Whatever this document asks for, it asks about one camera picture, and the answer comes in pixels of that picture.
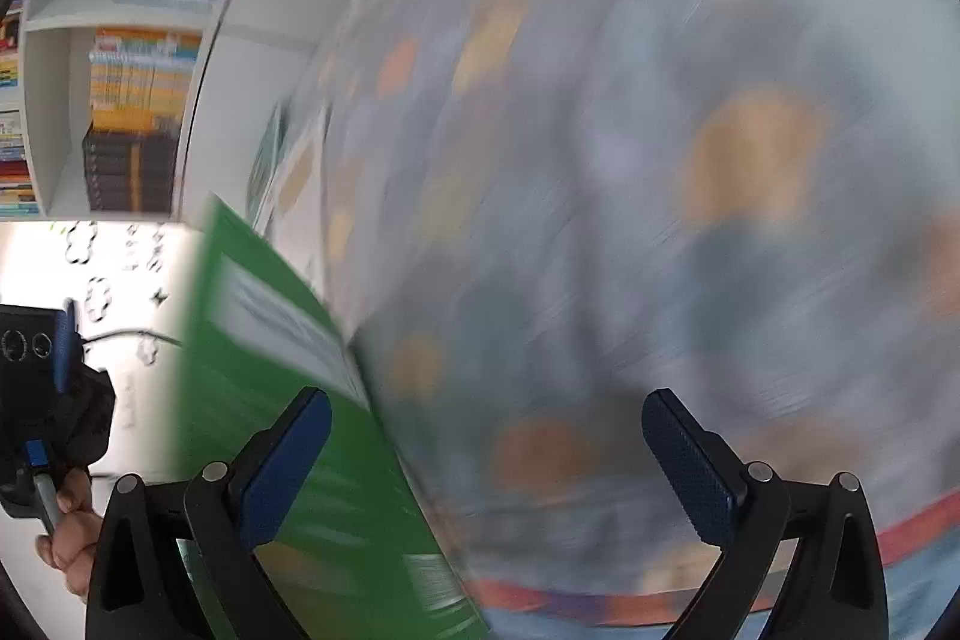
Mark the white bookshelf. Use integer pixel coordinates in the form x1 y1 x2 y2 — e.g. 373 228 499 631
0 0 301 221

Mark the lettering wall sticker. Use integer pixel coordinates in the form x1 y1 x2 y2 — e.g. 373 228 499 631
124 224 167 272

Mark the person's left hand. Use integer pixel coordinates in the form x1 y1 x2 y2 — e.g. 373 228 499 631
36 467 102 603

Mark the black cable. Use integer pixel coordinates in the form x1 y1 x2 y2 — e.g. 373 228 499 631
79 326 188 348

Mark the row of black books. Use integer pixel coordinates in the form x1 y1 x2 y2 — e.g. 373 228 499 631
81 122 181 214

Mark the green book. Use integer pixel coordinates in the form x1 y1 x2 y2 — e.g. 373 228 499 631
176 194 492 640

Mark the row of orange books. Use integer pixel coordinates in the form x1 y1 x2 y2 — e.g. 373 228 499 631
88 26 203 133

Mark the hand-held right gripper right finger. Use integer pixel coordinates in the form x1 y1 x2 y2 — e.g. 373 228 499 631
642 387 890 640

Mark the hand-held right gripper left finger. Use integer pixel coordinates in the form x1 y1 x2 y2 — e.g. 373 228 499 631
85 386 333 640

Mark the row of colourful books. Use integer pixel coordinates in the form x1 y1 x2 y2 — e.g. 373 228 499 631
0 0 40 217

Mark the teal book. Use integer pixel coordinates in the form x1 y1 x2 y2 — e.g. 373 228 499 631
246 104 287 221

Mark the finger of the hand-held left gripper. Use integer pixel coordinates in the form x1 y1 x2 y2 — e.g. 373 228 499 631
51 297 82 395

